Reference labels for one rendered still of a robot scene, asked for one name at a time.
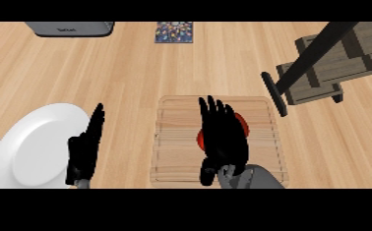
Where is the red tomato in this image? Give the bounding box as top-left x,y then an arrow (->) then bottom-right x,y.
194,112 -> 250,151

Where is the white plate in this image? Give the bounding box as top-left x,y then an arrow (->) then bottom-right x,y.
0,102 -> 91,190

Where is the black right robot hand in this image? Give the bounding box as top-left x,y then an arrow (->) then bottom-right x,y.
197,94 -> 250,187

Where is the wooden cutting board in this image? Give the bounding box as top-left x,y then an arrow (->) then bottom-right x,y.
147,94 -> 290,189

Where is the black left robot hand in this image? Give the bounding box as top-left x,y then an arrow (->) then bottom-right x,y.
63,102 -> 106,187

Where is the grey appliance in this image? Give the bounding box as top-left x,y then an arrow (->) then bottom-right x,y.
24,22 -> 116,38

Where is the colourful patterned box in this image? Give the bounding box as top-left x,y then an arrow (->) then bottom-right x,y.
153,22 -> 194,44

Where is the wooden tiered basket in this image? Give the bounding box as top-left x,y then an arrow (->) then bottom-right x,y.
259,22 -> 372,118

